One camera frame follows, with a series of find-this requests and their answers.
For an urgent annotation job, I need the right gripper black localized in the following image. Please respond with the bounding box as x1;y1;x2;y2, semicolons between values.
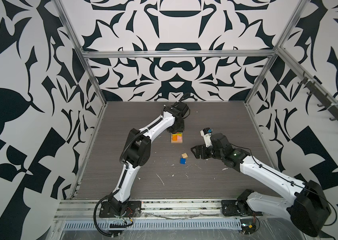
190;143;225;162

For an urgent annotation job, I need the yellow wood block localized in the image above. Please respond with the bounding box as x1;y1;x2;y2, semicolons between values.
171;135;178;142

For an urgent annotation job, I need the natural wood block front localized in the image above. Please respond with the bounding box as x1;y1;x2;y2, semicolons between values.
171;140;183;144

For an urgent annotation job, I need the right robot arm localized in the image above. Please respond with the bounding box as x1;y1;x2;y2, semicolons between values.
191;132;332;237

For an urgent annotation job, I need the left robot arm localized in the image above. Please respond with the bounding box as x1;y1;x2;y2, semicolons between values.
108;102;190;215

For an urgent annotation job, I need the small green circuit board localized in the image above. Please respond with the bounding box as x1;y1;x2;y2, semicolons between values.
240;217;260;236

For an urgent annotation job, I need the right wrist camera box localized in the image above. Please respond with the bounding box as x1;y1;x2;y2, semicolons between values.
200;128;213;148

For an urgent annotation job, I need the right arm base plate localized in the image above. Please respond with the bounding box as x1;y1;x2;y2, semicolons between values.
221;200;263;217

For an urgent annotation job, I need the white cable duct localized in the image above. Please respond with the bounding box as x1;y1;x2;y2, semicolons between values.
64;219;242;231

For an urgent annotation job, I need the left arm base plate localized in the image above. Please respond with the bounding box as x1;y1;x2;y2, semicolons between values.
99;201;142;218

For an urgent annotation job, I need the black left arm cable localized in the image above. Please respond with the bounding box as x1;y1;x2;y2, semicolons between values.
93;191;134;238

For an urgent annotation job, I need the black hook rail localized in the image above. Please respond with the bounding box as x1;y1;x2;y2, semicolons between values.
298;71;338;122

